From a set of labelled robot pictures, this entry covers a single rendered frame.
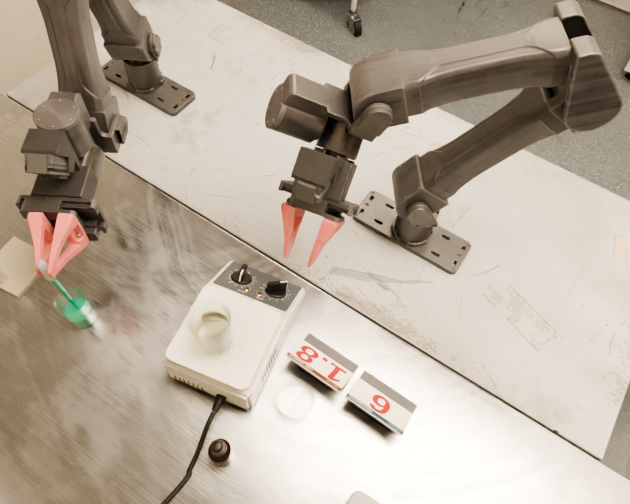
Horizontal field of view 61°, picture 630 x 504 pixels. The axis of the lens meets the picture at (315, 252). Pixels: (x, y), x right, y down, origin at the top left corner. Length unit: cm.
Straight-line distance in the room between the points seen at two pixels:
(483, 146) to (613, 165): 186
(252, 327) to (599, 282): 59
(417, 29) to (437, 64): 224
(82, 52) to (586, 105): 64
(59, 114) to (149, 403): 40
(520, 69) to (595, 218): 48
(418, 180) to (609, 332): 40
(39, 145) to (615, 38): 291
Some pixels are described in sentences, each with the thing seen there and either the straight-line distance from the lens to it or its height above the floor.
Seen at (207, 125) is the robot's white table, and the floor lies 90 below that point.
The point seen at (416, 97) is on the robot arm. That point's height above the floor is 123.
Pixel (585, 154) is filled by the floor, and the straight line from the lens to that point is 257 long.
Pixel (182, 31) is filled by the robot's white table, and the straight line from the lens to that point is 128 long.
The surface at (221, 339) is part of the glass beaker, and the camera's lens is 67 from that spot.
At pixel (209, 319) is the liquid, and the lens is 70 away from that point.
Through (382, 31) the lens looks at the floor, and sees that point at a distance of 284.
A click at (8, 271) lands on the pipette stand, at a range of 95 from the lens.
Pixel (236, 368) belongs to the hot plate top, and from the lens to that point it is 71.
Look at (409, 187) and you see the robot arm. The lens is 79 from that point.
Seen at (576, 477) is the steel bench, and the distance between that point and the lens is 86.
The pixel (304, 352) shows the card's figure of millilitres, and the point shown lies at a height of 92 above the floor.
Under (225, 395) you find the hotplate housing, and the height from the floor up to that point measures 94.
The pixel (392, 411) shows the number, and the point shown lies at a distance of 78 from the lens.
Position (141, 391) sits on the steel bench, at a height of 90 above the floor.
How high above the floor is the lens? 166
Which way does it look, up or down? 59 degrees down
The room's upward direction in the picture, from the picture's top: 6 degrees clockwise
